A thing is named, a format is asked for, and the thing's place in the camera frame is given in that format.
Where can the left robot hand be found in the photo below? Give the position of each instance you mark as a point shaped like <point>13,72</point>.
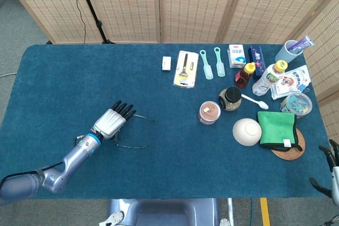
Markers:
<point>110,122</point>

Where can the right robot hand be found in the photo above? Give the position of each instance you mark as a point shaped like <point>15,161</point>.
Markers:
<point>336,181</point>

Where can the yellow floor tape strip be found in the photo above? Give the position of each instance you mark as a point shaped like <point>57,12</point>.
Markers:
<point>265,212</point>

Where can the grey-blue cup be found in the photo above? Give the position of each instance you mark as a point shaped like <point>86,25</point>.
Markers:
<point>283,55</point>

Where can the purple toothpaste tube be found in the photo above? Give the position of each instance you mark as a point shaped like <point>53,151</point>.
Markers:
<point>302,44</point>

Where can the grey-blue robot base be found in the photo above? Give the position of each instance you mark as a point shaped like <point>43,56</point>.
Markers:
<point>164,212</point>

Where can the black wire-frame eyeglasses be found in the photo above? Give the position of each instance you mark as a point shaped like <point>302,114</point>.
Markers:
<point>132,147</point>

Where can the jar of brown powder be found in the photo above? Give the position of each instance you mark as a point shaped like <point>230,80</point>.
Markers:
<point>209,110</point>

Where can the mint green brush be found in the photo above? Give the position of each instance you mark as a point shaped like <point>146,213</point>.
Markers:
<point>220,68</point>
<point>208,71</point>

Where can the razor in yellow blister pack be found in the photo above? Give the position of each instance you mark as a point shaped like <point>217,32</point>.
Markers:
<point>185,70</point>

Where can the white blue milk carton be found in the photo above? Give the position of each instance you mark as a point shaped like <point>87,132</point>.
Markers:
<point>236,56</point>

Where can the glass jar with black lid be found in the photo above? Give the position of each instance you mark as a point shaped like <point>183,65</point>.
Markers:
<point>233,95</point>

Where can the white upturned bowl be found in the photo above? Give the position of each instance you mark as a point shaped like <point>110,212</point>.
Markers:
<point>246,132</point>

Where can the white drink bottle yellow cap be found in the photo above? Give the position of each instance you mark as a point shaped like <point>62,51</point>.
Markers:
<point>265,81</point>

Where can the round woven coaster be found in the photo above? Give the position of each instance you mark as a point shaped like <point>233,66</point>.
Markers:
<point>287,154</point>

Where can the small white box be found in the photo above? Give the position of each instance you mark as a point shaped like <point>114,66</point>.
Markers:
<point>166,63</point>

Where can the green cloth with black edge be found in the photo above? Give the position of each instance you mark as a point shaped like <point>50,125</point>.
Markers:
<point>275,128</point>

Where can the honey bottle with yellow cap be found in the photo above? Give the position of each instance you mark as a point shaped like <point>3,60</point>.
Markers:
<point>242,77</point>

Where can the black tripod stand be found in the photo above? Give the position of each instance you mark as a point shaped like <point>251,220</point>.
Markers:
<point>98,23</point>

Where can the blue binder clips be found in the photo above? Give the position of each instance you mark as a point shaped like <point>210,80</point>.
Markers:
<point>303,87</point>

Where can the blue felt table cover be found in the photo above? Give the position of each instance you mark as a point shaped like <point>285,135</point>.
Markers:
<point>132,77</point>

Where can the bamboo folding screen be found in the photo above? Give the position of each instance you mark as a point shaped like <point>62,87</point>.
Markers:
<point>198,6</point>

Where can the clear tub of binder clips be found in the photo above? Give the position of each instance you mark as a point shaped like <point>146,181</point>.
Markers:
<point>296,104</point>

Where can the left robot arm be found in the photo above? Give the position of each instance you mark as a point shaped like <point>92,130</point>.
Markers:
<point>74,157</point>

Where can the white printed snack bag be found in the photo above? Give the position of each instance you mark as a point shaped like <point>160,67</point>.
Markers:
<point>287,83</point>

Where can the dark blue box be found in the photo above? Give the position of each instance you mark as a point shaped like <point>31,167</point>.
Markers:
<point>257,59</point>

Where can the white plastic spoon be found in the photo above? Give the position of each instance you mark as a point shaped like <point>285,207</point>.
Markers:
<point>262,105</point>

